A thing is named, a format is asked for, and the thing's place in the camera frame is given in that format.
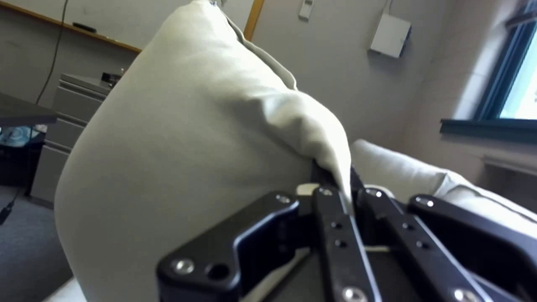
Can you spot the white wall switch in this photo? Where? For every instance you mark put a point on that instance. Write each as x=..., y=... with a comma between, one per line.
x=305, y=10

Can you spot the white wall box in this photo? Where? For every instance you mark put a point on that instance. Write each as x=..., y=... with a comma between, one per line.
x=389, y=34

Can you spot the gray drawer cabinet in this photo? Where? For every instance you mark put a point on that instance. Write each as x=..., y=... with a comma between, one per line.
x=60, y=134

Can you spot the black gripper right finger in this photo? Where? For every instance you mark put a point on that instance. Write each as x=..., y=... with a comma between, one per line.
x=408, y=240

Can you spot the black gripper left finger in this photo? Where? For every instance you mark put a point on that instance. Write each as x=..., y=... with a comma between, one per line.
x=195, y=274

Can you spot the teal window frame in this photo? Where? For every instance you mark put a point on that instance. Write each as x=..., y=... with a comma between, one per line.
x=492, y=84

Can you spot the wood framed whiteboard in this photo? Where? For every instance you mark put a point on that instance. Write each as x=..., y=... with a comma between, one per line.
x=111, y=17

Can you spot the black robot table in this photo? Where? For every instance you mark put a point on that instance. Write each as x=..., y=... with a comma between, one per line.
x=22, y=106

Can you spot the small cream pillow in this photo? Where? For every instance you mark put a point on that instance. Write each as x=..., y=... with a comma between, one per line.
x=185, y=139

